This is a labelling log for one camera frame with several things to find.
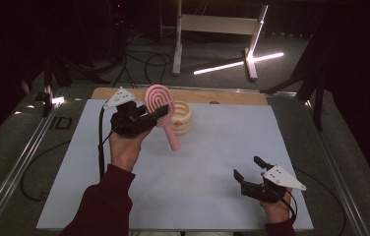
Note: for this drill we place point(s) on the pink hairbrush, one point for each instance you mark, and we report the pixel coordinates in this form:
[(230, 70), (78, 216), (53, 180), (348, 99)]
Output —
[(172, 137)]

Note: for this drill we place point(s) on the person's white clothing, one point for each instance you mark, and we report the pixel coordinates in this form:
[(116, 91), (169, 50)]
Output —
[(173, 234)]

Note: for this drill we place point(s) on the cream ribbed round holder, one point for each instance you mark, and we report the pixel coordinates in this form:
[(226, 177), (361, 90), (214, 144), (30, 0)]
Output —
[(183, 126)]

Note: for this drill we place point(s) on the aluminium frame rail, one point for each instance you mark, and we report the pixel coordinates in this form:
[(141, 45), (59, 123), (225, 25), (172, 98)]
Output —
[(19, 164), (337, 173)]

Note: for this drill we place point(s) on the black stand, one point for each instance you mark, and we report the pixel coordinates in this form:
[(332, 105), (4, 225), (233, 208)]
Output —
[(48, 85), (318, 105)]

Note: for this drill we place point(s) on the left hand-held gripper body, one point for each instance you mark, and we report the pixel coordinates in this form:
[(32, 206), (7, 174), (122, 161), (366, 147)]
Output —
[(129, 123)]

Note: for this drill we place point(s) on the wooden table board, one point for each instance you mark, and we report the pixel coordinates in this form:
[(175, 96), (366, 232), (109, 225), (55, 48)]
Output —
[(232, 97)]

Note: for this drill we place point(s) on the person's right hand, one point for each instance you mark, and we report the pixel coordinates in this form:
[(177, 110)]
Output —
[(278, 211)]

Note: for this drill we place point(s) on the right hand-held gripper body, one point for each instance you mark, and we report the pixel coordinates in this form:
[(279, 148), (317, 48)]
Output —
[(281, 177)]

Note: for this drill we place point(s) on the white desk frame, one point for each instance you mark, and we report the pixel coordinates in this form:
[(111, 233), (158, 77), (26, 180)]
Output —
[(217, 24)]

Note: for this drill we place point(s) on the person's left hand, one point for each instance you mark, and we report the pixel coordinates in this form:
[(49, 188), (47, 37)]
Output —
[(125, 149)]

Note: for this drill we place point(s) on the light blue mat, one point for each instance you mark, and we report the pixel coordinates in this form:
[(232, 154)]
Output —
[(199, 170)]

